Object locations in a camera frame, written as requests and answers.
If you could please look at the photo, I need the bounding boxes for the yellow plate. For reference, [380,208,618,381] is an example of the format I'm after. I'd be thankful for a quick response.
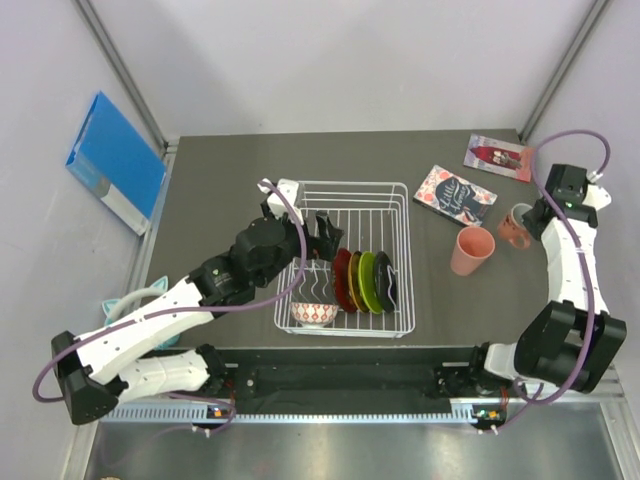
[348,251,369,313]

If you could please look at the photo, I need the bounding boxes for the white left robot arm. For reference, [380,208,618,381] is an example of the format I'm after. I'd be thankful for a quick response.
[51,211,344,425]

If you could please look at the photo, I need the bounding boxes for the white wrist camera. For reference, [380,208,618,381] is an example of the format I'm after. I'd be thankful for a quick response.
[257,178,304,224]
[583,171,612,211]

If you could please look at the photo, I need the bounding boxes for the teal object behind arm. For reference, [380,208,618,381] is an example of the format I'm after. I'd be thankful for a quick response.
[102,276,169,326]

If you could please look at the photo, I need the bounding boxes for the red plate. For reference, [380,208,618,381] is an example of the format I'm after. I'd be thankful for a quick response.
[331,248,357,314]

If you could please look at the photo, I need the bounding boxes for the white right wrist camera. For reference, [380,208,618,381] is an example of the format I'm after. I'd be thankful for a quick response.
[583,171,612,211]

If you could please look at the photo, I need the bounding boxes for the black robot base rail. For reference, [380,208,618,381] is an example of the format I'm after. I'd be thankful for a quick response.
[193,346,506,402]

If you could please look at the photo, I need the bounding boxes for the Little Women book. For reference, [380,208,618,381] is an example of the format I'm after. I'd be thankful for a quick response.
[413,165,498,227]

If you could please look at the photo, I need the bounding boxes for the grey slotted cable duct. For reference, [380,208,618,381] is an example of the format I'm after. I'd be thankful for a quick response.
[103,402,502,425]

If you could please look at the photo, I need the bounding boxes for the blue folder box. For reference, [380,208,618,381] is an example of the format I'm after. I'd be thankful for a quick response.
[65,92,166,236]

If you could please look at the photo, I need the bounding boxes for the pink plastic cup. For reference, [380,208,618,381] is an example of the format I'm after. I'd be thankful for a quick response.
[450,226,496,276]

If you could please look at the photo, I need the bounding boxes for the red purple book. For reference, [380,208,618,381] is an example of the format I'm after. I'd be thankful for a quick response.
[463,134,532,183]

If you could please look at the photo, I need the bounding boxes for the lime green plate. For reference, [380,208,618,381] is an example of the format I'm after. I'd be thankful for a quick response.
[358,251,383,314]

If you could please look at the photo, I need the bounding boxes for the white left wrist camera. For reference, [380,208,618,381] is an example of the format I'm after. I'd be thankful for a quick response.
[257,178,304,224]

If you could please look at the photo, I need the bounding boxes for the red patterned white bowl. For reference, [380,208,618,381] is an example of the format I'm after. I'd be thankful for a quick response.
[290,302,339,328]

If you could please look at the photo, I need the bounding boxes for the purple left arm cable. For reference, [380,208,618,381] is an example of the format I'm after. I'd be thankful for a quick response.
[32,179,309,435]

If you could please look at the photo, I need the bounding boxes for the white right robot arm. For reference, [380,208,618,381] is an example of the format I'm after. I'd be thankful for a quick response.
[466,164,627,396]

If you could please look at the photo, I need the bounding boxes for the white wire dish rack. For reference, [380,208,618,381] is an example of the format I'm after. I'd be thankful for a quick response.
[274,181,416,339]

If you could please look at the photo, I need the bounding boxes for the black plate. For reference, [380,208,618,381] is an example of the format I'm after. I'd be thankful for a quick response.
[373,251,397,313]

